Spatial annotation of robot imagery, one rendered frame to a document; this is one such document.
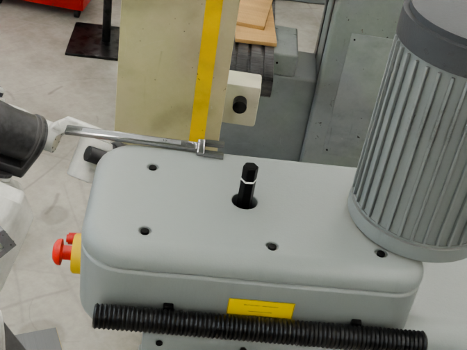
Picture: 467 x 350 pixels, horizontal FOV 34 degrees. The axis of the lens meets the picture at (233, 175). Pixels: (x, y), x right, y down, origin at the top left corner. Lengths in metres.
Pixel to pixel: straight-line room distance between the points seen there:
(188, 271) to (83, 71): 4.31
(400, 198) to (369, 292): 0.13
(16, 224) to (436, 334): 0.77
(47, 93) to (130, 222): 4.00
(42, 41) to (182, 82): 2.77
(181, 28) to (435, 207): 1.96
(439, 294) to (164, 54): 1.88
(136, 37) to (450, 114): 2.05
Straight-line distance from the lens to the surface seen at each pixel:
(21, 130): 1.45
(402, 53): 0.97
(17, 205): 1.46
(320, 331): 1.05
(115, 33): 5.75
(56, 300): 3.57
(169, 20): 2.85
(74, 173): 1.71
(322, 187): 1.15
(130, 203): 1.06
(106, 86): 5.11
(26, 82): 5.12
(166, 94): 2.99
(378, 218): 1.05
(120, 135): 1.19
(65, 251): 1.17
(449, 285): 1.26
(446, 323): 1.20
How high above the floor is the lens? 2.55
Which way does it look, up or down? 35 degrees down
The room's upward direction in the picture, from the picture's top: 10 degrees clockwise
